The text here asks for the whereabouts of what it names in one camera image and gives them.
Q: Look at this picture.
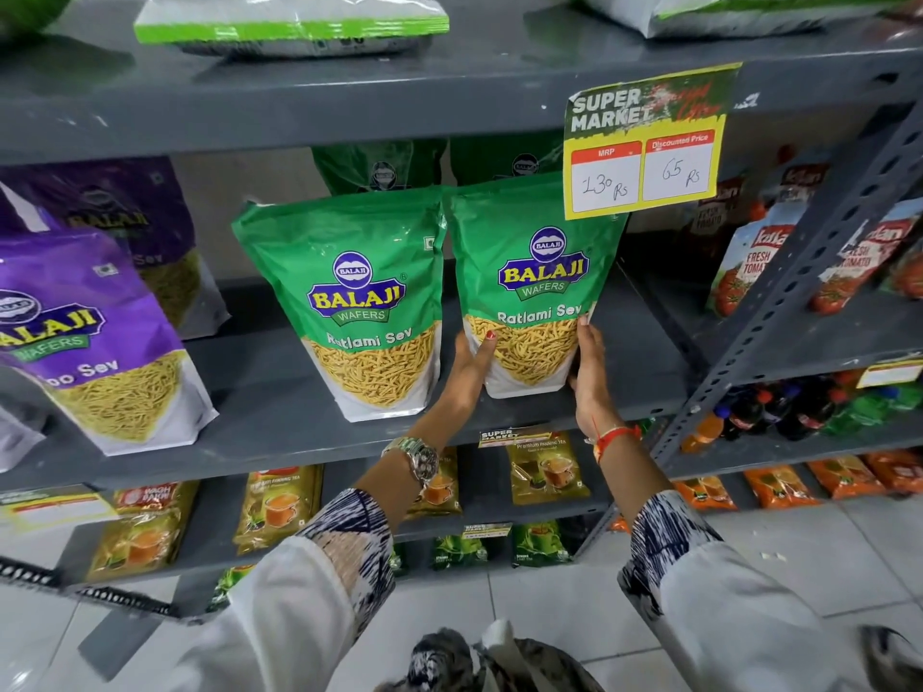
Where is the patterned black white scarf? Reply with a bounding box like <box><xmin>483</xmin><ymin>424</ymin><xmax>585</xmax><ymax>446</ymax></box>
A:
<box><xmin>374</xmin><ymin>618</ymin><xmax>608</xmax><ymax>692</ymax></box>

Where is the row of drink bottles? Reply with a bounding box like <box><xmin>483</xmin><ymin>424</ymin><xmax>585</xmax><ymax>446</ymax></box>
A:
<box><xmin>680</xmin><ymin>369</ymin><xmax>923</xmax><ymax>455</ymax></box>

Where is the black white striped strip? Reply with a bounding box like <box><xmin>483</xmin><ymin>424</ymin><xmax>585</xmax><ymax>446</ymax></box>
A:
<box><xmin>0</xmin><ymin>556</ymin><xmax>181</xmax><ymax>620</ymax></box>

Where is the dark green packet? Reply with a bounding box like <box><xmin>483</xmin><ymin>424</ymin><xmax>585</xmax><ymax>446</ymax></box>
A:
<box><xmin>0</xmin><ymin>0</ymin><xmax>78</xmax><ymax>38</ymax></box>

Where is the green snack pouch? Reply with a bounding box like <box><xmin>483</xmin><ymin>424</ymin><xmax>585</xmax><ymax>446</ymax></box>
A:
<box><xmin>443</xmin><ymin>172</ymin><xmax>629</xmax><ymax>400</ymax></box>
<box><xmin>231</xmin><ymin>187</ymin><xmax>449</xmax><ymax>424</ymax></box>
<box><xmin>311</xmin><ymin>139</ymin><xmax>449</xmax><ymax>197</ymax></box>
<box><xmin>450</xmin><ymin>132</ymin><xmax>565</xmax><ymax>187</ymax></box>

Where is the purple snack pouch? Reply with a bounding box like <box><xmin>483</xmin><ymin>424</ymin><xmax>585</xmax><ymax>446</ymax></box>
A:
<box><xmin>0</xmin><ymin>226</ymin><xmax>220</xmax><ymax>457</ymax></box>
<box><xmin>0</xmin><ymin>157</ymin><xmax>232</xmax><ymax>341</ymax></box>

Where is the red orange thread bracelet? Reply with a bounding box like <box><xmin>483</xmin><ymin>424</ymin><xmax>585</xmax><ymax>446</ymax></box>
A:
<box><xmin>586</xmin><ymin>422</ymin><xmax>644</xmax><ymax>467</ymax></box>

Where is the gold tea packet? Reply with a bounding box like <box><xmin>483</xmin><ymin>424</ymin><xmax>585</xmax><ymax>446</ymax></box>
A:
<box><xmin>405</xmin><ymin>445</ymin><xmax>464</xmax><ymax>521</ymax></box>
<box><xmin>507</xmin><ymin>431</ymin><xmax>592</xmax><ymax>507</ymax></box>
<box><xmin>233</xmin><ymin>464</ymin><xmax>325</xmax><ymax>557</ymax></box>
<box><xmin>85</xmin><ymin>481</ymin><xmax>200</xmax><ymax>586</ymax></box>

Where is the green tea packet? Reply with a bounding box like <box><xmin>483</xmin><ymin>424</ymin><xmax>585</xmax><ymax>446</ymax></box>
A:
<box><xmin>206</xmin><ymin>564</ymin><xmax>258</xmax><ymax>615</ymax></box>
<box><xmin>431</xmin><ymin>533</ymin><xmax>491</xmax><ymax>571</ymax></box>
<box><xmin>511</xmin><ymin>520</ymin><xmax>572</xmax><ymax>569</ymax></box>

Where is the grey metal shelf rack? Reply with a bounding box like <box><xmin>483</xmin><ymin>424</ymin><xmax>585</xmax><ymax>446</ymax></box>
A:
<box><xmin>0</xmin><ymin>0</ymin><xmax>923</xmax><ymax>681</ymax></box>
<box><xmin>619</xmin><ymin>97</ymin><xmax>923</xmax><ymax>512</ymax></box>

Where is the orange snack packet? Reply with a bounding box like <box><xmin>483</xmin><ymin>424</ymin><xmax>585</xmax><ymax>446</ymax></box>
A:
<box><xmin>864</xmin><ymin>448</ymin><xmax>923</xmax><ymax>495</ymax></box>
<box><xmin>743</xmin><ymin>464</ymin><xmax>822</xmax><ymax>510</ymax></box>
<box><xmin>806</xmin><ymin>455</ymin><xmax>888</xmax><ymax>501</ymax></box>
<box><xmin>673</xmin><ymin>476</ymin><xmax>738</xmax><ymax>513</ymax></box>

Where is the red white ketchup pouch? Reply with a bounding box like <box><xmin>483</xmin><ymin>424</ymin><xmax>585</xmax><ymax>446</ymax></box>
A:
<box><xmin>886</xmin><ymin>241</ymin><xmax>923</xmax><ymax>301</ymax></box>
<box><xmin>706</xmin><ymin>201</ymin><xmax>810</xmax><ymax>319</ymax></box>
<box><xmin>678</xmin><ymin>175</ymin><xmax>748</xmax><ymax>261</ymax></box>
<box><xmin>773</xmin><ymin>161</ymin><xmax>832</xmax><ymax>207</ymax></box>
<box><xmin>811</xmin><ymin>197</ymin><xmax>923</xmax><ymax>316</ymax></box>

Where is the person's right forearm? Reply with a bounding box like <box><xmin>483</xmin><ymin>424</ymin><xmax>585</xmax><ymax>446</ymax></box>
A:
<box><xmin>593</xmin><ymin>425</ymin><xmax>891</xmax><ymax>692</ymax></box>

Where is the silver wristwatch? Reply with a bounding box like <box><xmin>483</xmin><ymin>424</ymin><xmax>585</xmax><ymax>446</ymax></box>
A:
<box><xmin>381</xmin><ymin>435</ymin><xmax>441</xmax><ymax>492</ymax></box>

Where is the white green striped packet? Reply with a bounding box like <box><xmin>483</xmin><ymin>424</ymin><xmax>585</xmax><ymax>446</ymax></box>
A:
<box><xmin>566</xmin><ymin>0</ymin><xmax>918</xmax><ymax>41</ymax></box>
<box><xmin>133</xmin><ymin>0</ymin><xmax>451</xmax><ymax>60</ymax></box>

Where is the person's right hand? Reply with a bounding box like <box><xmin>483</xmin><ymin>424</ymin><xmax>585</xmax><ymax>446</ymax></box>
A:
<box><xmin>569</xmin><ymin>315</ymin><xmax>637</xmax><ymax>442</ymax></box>

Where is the yellow green price sign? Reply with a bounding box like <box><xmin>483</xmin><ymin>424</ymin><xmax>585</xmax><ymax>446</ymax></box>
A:
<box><xmin>561</xmin><ymin>62</ymin><xmax>744</xmax><ymax>222</ymax></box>

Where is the person's left forearm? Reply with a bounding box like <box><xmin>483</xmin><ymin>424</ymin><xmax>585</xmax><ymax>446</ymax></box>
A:
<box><xmin>162</xmin><ymin>414</ymin><xmax>442</xmax><ymax>692</ymax></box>

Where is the person's left hand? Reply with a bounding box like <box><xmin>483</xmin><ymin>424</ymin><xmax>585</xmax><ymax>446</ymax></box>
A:
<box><xmin>424</xmin><ymin>330</ymin><xmax>500</xmax><ymax>434</ymax></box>

